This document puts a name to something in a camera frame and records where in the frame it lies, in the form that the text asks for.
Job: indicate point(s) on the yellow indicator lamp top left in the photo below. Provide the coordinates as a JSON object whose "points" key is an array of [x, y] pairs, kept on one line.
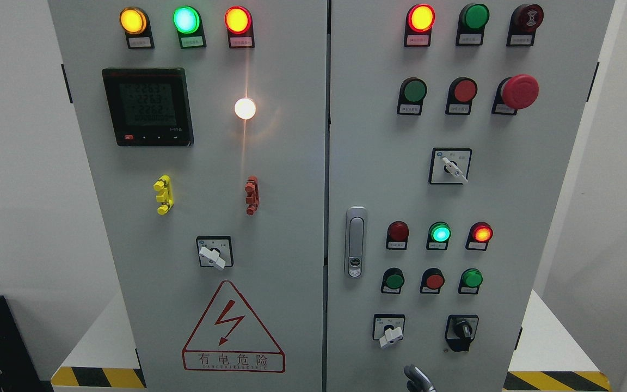
{"points": [[136, 25]]}

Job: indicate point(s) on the red indicator lamp top right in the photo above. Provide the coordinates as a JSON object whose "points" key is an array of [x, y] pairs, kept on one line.
{"points": [[418, 25]]}

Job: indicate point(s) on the dark red buzzer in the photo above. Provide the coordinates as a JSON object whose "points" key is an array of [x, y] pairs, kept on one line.
{"points": [[524, 23]]}

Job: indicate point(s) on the green indicator lamp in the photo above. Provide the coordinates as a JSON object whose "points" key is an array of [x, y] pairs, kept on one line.
{"points": [[438, 236], [471, 24], [188, 23]]}

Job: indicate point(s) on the green indicator lamp top right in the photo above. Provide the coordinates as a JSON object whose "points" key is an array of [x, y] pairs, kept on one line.
{"points": [[471, 24]]}

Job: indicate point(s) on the red indicator lamp middle left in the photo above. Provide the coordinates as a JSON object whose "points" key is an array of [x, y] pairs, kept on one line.
{"points": [[397, 236]]}

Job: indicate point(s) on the red electrical danger warning sticker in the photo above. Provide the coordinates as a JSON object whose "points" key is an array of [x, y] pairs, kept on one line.
{"points": [[231, 337]]}

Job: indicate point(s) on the yellow terminal connector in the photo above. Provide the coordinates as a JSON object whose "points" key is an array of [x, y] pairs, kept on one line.
{"points": [[164, 194]]}

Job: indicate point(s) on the white lit indicator lamp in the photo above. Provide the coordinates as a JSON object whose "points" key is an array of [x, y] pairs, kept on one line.
{"points": [[245, 108]]}

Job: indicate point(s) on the white selector switch left door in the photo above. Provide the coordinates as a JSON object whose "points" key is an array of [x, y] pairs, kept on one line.
{"points": [[215, 251]]}

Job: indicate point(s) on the red terminal connector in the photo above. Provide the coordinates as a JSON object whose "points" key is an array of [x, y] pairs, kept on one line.
{"points": [[252, 195]]}

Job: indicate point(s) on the green indicator lamp middle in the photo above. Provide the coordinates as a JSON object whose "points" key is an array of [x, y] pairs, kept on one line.
{"points": [[438, 236]]}

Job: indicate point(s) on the red push button lower row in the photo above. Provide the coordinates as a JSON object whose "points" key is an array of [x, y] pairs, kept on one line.
{"points": [[432, 282]]}

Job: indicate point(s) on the green push button lower right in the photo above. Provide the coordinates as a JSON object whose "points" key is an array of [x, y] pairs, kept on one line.
{"points": [[470, 282]]}

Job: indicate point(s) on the black digital power meter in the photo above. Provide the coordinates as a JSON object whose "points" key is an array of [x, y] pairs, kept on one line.
{"points": [[149, 107]]}

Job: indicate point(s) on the silver door lock handle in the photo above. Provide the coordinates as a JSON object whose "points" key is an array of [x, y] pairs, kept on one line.
{"points": [[356, 218]]}

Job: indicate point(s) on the grey electrical control cabinet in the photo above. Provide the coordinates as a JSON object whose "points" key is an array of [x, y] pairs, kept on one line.
{"points": [[325, 78]]}

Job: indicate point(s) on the red push button row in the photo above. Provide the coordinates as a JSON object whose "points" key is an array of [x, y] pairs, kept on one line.
{"points": [[460, 96], [432, 282]]}

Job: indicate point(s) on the red indicator lamp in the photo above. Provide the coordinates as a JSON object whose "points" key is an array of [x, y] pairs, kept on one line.
{"points": [[397, 236], [418, 25], [479, 236], [239, 23]]}

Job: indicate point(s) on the black knob selector switch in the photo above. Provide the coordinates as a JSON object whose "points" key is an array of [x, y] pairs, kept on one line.
{"points": [[460, 331]]}

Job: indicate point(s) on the white selector switch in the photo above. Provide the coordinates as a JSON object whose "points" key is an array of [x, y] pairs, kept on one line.
{"points": [[388, 329], [449, 166]]}

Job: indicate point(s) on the white selector switch upper right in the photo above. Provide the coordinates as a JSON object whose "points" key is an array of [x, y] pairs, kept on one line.
{"points": [[449, 166]]}

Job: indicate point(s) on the white platform with hazard stripes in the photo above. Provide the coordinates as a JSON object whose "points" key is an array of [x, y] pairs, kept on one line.
{"points": [[546, 358]]}

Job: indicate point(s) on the red indicator lamp top left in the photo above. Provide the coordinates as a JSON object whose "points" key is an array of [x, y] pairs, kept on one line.
{"points": [[239, 23]]}

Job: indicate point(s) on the red indicator lamp middle right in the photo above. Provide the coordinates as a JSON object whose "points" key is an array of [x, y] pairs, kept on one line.
{"points": [[479, 236]]}

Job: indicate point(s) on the green push button upper row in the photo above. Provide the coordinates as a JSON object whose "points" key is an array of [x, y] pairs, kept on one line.
{"points": [[411, 94]]}

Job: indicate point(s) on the white selector switch lower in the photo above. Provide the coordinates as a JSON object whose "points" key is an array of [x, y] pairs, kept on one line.
{"points": [[388, 329]]}

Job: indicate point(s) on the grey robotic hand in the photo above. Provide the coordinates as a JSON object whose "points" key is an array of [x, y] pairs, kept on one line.
{"points": [[417, 380]]}

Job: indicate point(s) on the red emergency stop mushroom button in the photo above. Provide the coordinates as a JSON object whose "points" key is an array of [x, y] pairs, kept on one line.
{"points": [[514, 93]]}

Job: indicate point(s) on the green start push button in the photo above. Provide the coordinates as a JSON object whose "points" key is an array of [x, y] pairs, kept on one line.
{"points": [[392, 281]]}

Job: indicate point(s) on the green indicator lamp top left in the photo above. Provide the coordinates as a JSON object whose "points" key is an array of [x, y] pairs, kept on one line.
{"points": [[188, 23]]}

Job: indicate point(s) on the red push button upper row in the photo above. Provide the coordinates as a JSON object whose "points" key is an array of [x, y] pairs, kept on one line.
{"points": [[460, 96]]}

